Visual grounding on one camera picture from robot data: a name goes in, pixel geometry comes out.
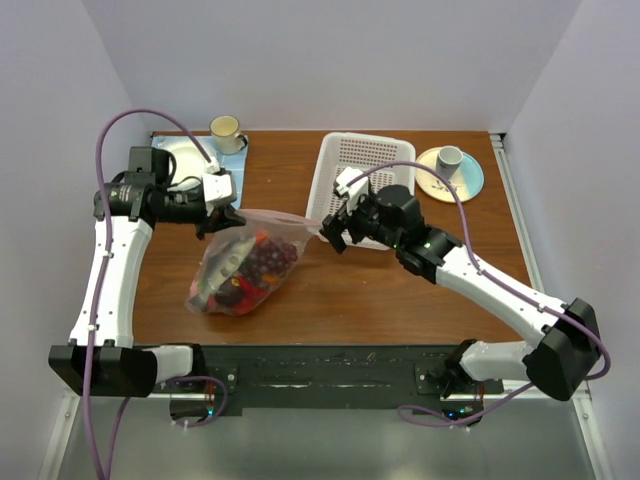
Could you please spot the white plastic basket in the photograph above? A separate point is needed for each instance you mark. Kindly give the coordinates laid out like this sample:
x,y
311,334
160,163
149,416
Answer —
x,y
340,150

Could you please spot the blue checkered cloth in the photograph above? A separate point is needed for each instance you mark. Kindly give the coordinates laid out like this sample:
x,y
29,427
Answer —
x,y
236,165

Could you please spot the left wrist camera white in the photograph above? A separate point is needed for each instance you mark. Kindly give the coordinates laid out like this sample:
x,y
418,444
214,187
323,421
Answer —
x,y
219,186

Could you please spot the cream mug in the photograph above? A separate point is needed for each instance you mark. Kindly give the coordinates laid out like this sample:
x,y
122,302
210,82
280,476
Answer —
x,y
227,135

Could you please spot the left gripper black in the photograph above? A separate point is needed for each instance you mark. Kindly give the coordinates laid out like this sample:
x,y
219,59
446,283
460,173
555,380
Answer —
x,y
221,218

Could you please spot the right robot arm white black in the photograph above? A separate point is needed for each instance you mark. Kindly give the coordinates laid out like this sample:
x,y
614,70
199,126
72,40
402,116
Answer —
x,y
559,340

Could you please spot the fake carrot orange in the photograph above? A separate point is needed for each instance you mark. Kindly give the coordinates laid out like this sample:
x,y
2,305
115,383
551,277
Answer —
x,y
249,296

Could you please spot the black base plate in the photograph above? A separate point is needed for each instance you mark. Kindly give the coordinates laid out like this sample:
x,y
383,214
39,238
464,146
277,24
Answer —
x,y
234,378

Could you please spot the fake fish grey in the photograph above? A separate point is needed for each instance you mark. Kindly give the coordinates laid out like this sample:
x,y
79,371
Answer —
x,y
215,286

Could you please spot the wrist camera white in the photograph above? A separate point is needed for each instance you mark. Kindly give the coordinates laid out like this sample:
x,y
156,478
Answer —
x,y
219,186
350,185

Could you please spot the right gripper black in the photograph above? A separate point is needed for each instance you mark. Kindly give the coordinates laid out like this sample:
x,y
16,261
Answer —
x,y
333,223

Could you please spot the white bowl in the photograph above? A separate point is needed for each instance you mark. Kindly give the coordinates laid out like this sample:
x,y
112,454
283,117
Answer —
x,y
190,164

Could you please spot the small grey cup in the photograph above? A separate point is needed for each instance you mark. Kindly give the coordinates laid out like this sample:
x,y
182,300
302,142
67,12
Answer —
x,y
448,161

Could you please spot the pastel plate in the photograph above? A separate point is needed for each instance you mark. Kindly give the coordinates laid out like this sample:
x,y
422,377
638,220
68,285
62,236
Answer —
x,y
468,181

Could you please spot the clear zip top bag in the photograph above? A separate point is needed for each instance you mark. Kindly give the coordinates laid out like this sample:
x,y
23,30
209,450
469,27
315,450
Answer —
x,y
264,224

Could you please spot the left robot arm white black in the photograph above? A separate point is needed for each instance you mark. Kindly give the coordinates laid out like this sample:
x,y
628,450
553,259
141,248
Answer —
x,y
100,357

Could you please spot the fake purple grapes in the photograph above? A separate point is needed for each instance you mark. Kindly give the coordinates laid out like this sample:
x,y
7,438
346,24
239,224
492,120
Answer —
x,y
271,256

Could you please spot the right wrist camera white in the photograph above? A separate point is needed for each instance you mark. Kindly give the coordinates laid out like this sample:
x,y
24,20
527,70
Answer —
x,y
350,185

